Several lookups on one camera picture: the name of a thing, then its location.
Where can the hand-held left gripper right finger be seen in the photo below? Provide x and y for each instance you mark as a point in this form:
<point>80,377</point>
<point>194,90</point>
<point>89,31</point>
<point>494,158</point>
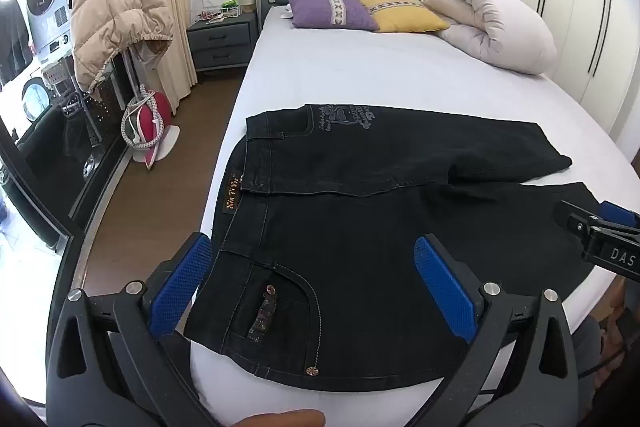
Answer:
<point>445,292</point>

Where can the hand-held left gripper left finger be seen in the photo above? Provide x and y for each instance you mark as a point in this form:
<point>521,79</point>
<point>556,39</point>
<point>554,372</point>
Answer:
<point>182,287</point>

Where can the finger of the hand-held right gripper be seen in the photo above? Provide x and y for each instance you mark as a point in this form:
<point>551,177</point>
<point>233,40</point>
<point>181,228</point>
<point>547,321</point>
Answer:
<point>617,213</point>
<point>572,218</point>

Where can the black denim pants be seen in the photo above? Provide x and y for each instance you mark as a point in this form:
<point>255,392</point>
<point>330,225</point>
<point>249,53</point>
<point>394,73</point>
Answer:
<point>350,232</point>

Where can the person's left hand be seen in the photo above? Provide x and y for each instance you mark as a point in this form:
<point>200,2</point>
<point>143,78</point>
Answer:
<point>280,419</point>

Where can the folded cream duvet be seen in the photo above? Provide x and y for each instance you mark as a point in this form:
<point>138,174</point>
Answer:
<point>490,17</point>

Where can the bed with white sheet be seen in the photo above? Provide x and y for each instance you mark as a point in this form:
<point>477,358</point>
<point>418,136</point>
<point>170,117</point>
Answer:
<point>350,67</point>

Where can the dark grey nightstand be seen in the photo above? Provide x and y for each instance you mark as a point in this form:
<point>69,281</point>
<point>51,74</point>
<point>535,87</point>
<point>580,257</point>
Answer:
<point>220,42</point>

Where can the yellow pillow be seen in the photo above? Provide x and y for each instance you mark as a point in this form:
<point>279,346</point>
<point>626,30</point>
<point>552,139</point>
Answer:
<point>400,19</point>

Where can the beige puffer jacket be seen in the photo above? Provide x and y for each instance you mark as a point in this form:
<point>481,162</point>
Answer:
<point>115,7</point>

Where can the purple pillow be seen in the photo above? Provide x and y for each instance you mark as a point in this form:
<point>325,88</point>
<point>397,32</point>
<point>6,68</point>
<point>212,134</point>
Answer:
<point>320,9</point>

